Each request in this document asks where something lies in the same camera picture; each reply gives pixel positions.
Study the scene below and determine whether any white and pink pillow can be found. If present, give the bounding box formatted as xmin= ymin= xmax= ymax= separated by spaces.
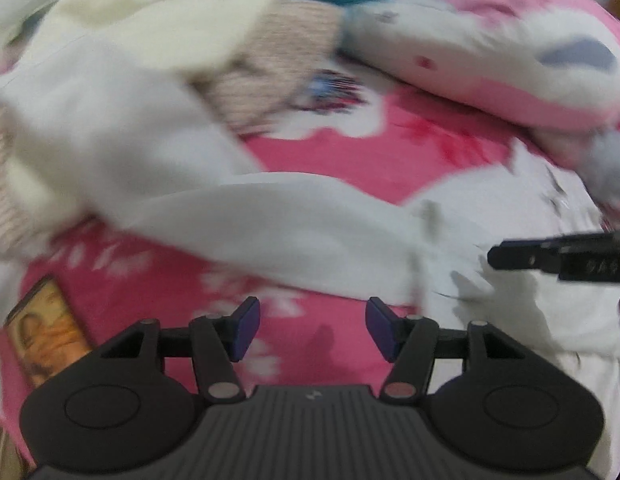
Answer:
xmin=340 ymin=0 xmax=620 ymax=131

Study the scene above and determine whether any pink floral blanket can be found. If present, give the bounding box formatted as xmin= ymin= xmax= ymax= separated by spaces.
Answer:
xmin=0 ymin=55 xmax=620 ymax=480

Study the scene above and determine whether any white shirt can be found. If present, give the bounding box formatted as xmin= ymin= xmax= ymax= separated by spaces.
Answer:
xmin=0 ymin=50 xmax=620 ymax=356

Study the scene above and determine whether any cream knit sweater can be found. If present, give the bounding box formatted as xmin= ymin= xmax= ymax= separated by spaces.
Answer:
xmin=20 ymin=0 xmax=291 ymax=91

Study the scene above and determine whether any pink checked cloth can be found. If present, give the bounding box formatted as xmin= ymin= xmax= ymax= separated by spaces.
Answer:
xmin=0 ymin=0 xmax=341 ymax=261

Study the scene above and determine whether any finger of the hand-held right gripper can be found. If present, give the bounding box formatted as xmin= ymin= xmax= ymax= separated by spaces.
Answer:
xmin=487 ymin=232 xmax=620 ymax=286

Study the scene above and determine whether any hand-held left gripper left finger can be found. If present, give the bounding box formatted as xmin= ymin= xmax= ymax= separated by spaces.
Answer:
xmin=97 ymin=296 xmax=262 ymax=405

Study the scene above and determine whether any portrait picture card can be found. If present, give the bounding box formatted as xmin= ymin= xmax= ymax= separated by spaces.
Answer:
xmin=5 ymin=275 xmax=96 ymax=391

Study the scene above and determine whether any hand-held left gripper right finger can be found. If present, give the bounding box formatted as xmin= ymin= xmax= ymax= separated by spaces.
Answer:
xmin=365 ymin=296 xmax=528 ymax=405

